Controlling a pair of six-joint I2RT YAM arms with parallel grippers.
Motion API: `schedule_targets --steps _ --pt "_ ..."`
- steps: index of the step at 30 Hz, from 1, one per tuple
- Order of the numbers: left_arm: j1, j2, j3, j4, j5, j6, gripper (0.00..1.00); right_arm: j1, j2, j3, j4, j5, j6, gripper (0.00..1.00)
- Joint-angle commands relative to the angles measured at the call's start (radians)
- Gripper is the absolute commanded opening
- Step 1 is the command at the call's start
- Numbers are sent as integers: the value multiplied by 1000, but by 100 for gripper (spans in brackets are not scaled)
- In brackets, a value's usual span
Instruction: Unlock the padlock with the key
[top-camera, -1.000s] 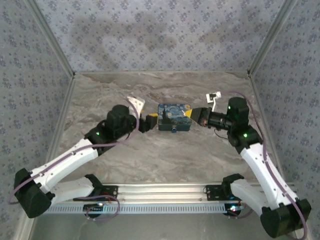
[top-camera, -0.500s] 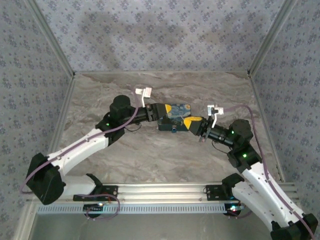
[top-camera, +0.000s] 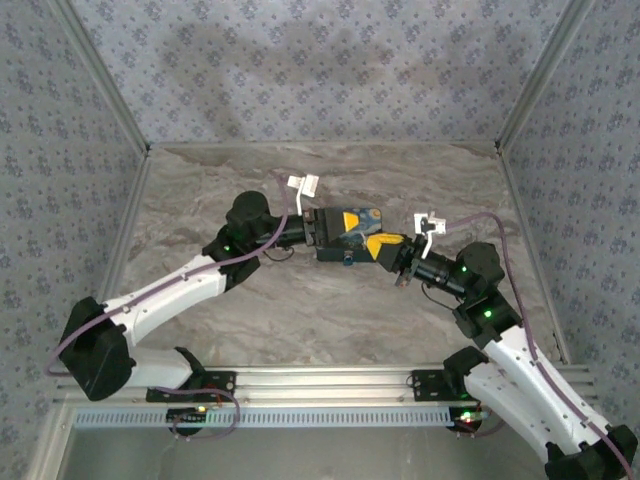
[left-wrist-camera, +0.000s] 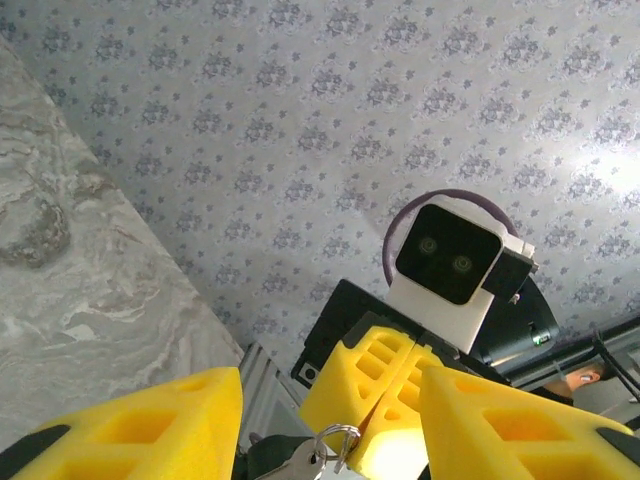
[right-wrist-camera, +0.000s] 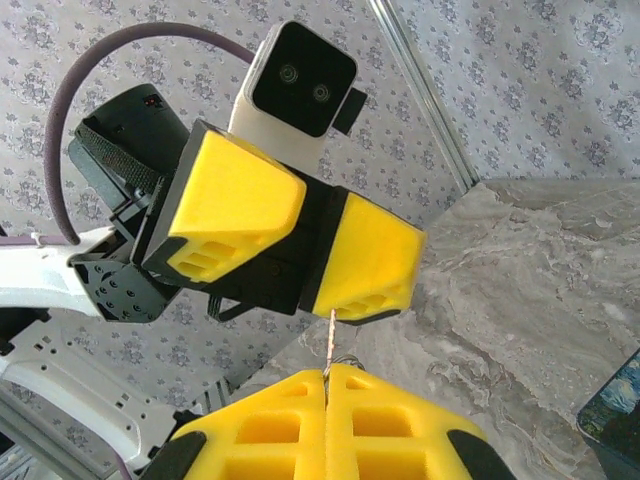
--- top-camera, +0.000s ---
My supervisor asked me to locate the starry night painted tin box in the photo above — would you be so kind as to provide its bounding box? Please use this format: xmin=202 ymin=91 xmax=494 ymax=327
xmin=313 ymin=204 xmax=385 ymax=265

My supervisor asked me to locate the right controller board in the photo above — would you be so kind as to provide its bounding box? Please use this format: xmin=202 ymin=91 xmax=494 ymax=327
xmin=448 ymin=407 xmax=491 ymax=436

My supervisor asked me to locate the controller board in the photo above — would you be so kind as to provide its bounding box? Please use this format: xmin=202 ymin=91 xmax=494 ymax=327
xmin=448 ymin=407 xmax=491 ymax=436
xmin=166 ymin=407 xmax=210 ymax=434

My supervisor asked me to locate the left controller board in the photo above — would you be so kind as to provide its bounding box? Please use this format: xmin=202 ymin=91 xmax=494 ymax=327
xmin=166 ymin=407 xmax=210 ymax=434

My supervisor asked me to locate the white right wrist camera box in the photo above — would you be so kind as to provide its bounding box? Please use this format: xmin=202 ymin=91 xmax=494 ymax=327
xmin=412 ymin=211 xmax=447 ymax=259

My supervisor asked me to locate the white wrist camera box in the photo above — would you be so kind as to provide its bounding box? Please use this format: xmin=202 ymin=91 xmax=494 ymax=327
xmin=288 ymin=172 xmax=321 ymax=217
xmin=412 ymin=211 xmax=447 ymax=259

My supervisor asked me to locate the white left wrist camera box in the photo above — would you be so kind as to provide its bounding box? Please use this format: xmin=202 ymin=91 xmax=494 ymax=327
xmin=288 ymin=172 xmax=321 ymax=217

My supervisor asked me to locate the aluminium side rail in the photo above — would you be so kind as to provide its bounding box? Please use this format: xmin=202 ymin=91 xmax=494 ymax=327
xmin=499 ymin=149 xmax=572 ymax=365
xmin=79 ymin=149 xmax=154 ymax=369

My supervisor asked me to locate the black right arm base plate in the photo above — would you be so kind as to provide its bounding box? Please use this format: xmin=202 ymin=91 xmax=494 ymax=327
xmin=409 ymin=369 xmax=481 ymax=404

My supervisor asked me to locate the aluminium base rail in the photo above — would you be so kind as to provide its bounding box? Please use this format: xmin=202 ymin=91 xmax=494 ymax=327
xmin=53 ymin=364 xmax=599 ymax=407

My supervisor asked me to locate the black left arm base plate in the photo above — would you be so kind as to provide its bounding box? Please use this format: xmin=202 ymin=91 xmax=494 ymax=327
xmin=145 ymin=370 xmax=238 ymax=404

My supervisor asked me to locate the slotted grey cable duct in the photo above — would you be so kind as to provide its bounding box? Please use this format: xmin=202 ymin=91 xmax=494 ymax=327
xmin=72 ymin=406 xmax=454 ymax=431

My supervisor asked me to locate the aluminium frame post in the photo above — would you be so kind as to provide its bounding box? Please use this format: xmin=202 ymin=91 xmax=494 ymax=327
xmin=49 ymin=0 xmax=152 ymax=157
xmin=494 ymin=0 xmax=596 ymax=154

